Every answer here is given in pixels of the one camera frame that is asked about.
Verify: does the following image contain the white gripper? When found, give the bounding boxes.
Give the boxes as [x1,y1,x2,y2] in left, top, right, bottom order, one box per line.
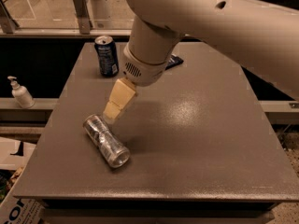
[103,43,170,124]

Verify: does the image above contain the silver redbull can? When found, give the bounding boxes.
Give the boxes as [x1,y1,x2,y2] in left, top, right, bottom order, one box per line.
[83,114,130,168]

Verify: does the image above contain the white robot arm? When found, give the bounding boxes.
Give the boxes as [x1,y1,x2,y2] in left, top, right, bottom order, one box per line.
[103,0,299,123]

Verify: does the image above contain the blue soda can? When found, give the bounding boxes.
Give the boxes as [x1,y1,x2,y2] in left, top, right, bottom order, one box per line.
[94,35,119,77]

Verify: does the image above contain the dark blue snack wrapper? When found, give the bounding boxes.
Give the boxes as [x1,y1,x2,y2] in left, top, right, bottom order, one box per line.
[165,54,184,70]

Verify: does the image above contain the metal railing beam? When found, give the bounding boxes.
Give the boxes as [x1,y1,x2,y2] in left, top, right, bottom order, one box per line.
[0,29,131,38]

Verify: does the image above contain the white pump dispenser bottle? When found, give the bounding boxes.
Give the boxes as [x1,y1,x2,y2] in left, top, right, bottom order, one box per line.
[7,76,35,108]

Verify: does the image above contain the white cardboard box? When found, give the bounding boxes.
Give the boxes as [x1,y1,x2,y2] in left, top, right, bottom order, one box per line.
[0,137,44,224]

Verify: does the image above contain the left metal railing bracket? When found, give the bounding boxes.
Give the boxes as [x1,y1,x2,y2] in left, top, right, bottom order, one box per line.
[73,0,93,35]

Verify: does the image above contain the far left railing bracket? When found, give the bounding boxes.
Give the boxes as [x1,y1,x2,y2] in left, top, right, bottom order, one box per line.
[0,0,19,34]

